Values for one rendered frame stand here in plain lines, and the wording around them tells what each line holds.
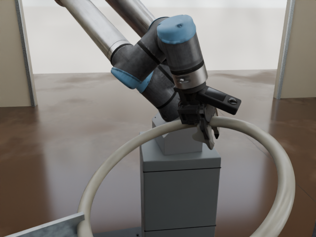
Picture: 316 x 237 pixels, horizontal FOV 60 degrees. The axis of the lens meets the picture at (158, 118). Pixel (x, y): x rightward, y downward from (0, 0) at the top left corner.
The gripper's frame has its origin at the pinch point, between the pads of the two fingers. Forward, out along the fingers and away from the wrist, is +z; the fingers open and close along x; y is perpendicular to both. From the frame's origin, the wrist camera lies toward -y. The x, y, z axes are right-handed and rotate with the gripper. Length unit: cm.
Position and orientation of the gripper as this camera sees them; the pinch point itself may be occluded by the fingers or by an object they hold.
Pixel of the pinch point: (215, 140)
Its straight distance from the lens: 84.0
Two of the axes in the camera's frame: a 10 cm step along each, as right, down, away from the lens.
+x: -4.5, 5.8, -6.8
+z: 3.2, 8.1, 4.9
